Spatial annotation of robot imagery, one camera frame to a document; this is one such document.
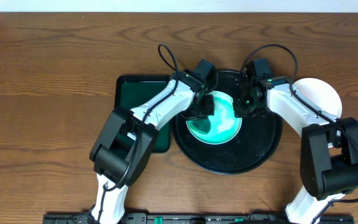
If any green scrubbing sponge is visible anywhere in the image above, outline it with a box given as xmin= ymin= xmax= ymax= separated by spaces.
xmin=187 ymin=119 xmax=211 ymax=134

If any white plate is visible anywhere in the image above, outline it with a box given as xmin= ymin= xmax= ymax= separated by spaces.
xmin=190 ymin=91 xmax=242 ymax=145
xmin=295 ymin=78 xmax=342 ymax=118

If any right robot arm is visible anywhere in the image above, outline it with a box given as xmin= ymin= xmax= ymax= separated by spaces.
xmin=233 ymin=75 xmax=358 ymax=223

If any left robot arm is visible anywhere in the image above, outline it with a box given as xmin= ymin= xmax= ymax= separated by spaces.
xmin=89 ymin=70 xmax=217 ymax=223

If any black round tray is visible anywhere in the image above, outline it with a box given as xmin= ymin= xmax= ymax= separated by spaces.
xmin=171 ymin=70 xmax=283 ymax=174

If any black rectangular tray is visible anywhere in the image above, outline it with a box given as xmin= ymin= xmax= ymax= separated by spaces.
xmin=114 ymin=75 xmax=171 ymax=153

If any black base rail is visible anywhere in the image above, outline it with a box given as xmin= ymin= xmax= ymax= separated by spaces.
xmin=42 ymin=208 xmax=356 ymax=224

